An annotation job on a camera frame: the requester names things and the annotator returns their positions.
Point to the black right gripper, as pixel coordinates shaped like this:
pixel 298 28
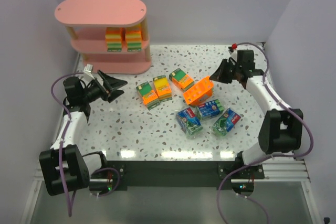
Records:
pixel 233 69

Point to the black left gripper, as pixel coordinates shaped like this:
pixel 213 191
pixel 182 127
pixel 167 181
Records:
pixel 105 87

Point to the orange sponge pack barcode sticker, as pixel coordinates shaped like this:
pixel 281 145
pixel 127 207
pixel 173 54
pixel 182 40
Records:
pixel 133 38

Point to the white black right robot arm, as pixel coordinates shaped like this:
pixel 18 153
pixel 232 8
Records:
pixel 281 129

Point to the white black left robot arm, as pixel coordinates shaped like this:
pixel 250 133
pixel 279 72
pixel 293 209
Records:
pixel 63 164

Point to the pink three tier shelf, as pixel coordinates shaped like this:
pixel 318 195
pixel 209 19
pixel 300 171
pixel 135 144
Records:
pixel 86 22

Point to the orange back sponge box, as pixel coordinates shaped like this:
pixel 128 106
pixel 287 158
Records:
pixel 199 92

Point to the blue Vileda pack middle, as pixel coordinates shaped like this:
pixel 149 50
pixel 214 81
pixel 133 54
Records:
pixel 209 109

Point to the blue vileda pack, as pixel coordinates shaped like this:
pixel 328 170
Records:
pixel 189 122
pixel 226 122
pixel 209 109

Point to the green top sponge box left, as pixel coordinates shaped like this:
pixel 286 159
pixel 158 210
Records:
pixel 149 97

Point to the green sponge box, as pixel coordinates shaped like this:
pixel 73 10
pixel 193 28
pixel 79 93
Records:
pixel 181 79
pixel 149 97

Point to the green top sponge box right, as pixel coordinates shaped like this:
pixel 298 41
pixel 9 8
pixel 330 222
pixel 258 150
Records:
pixel 181 79

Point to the blue Vileda pack right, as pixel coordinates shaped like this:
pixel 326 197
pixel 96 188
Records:
pixel 226 122

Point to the yellow top sponge box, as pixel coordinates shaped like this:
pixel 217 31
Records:
pixel 162 88

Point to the blue Vileda pack left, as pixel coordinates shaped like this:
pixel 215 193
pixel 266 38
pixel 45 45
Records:
pixel 189 122

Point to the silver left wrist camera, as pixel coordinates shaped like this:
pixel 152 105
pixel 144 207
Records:
pixel 88 70

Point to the aluminium frame rail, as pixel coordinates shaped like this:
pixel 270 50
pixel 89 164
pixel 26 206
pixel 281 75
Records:
pixel 285 171

